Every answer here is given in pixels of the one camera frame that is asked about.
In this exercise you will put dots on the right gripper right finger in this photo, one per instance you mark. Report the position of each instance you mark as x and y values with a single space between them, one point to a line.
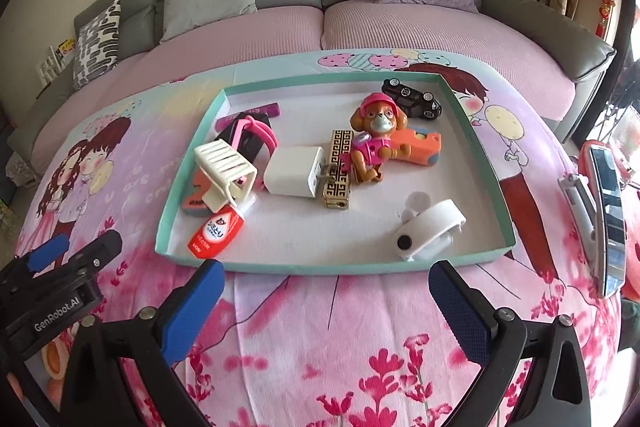
555 390

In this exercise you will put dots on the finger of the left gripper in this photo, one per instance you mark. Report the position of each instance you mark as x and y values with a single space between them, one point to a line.
82 267
25 267

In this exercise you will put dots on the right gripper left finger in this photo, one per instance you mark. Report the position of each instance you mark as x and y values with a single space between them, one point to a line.
96 390

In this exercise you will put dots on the red white small bottle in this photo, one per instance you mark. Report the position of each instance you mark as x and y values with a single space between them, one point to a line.
216 233

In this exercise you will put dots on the cream hair claw clip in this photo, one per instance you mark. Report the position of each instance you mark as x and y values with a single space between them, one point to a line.
231 175

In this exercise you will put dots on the black power adapter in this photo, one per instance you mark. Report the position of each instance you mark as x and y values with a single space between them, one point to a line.
248 135

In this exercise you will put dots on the pink smart watch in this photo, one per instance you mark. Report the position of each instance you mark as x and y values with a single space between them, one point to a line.
244 171

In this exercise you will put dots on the white power adapter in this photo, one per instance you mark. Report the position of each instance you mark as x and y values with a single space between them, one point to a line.
294 171

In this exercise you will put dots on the white smart watch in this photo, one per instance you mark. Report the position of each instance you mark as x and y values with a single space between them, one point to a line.
427 228

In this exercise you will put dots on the gold patterned lighter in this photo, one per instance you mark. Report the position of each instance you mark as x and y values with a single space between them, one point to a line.
336 188

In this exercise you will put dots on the orange utility knife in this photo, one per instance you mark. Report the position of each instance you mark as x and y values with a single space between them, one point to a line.
425 146

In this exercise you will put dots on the teal shallow box tray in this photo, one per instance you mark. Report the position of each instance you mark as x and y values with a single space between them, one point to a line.
299 236

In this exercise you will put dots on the black toy car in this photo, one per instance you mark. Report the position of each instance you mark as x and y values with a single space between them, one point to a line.
414 103

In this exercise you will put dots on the blue and salmon case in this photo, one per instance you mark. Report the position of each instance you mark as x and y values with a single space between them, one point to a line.
192 203

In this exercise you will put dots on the magenta lighter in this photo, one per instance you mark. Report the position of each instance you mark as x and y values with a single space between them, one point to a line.
271 110

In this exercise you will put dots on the person's hand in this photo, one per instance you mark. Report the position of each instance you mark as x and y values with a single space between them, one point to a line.
48 367

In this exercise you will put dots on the cartoon couple bed sheet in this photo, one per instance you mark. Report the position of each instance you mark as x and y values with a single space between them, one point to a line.
351 350

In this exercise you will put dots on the books on side shelf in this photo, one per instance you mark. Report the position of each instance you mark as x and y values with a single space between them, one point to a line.
58 58

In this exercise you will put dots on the black white patterned pillow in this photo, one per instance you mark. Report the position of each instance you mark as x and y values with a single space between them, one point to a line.
97 46

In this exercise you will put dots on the silver chrome stand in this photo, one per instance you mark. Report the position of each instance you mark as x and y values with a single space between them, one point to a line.
595 199

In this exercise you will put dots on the pink sofa cover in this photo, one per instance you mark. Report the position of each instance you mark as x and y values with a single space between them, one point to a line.
357 24

